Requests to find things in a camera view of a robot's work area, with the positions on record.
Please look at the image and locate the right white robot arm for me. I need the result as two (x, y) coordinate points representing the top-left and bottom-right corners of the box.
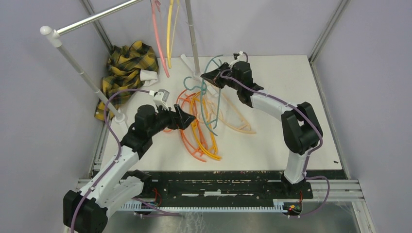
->
(201, 61), (323, 198)

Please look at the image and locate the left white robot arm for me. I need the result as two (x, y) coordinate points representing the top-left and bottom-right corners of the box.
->
(63, 104), (196, 233)

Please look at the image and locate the white cable duct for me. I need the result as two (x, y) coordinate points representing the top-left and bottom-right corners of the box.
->
(111, 199), (303, 213)

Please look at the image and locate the teal wire hanger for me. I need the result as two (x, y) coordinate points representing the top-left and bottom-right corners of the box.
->
(180, 54), (219, 136)

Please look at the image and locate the yellow plastic hanger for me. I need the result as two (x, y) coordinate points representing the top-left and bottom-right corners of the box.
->
(166, 0), (180, 69)

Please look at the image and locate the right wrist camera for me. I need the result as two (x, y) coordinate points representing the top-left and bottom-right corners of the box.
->
(233, 51), (249, 62)

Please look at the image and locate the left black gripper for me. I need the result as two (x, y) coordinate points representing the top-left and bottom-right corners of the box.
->
(148, 102), (195, 136)

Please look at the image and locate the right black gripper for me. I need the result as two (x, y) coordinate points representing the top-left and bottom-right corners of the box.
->
(201, 62), (240, 91)

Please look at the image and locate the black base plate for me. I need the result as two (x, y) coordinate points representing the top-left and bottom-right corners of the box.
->
(134, 170), (317, 208)

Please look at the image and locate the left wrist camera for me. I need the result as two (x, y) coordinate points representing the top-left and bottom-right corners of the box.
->
(153, 89), (170, 111)

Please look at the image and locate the pink wire hanger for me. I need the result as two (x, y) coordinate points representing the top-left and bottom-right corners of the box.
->
(150, 0), (170, 78)

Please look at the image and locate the amber plastic hanger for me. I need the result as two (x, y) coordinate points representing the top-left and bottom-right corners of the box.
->
(189, 92), (222, 161)

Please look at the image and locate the orange plastic hanger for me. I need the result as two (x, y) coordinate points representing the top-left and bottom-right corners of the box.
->
(176, 90), (206, 163)

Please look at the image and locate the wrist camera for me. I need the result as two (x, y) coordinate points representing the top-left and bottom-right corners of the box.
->
(153, 89), (170, 111)
(233, 51), (249, 62)

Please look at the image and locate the yellow plaid cloth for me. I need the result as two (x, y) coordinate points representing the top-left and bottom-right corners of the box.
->
(101, 40), (159, 109)

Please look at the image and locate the cream plastic hanger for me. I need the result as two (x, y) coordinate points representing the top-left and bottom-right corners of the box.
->
(207, 83), (256, 135)

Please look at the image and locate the white clothes rack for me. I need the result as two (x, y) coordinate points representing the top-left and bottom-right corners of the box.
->
(39, 0), (220, 124)

